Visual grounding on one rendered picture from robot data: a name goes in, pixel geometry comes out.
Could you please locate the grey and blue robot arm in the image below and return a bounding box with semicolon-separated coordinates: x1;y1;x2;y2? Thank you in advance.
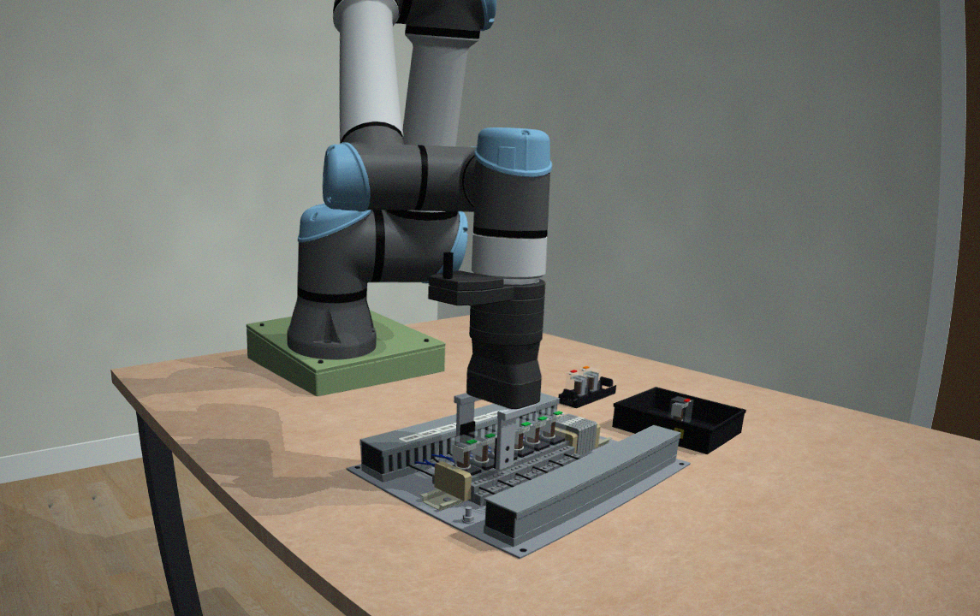
288;0;552;359

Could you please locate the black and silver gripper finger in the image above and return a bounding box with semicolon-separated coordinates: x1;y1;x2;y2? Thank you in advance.
494;404;536;470
454;393;481;436

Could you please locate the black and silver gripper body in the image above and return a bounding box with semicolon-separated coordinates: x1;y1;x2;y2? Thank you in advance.
428;234;547;409

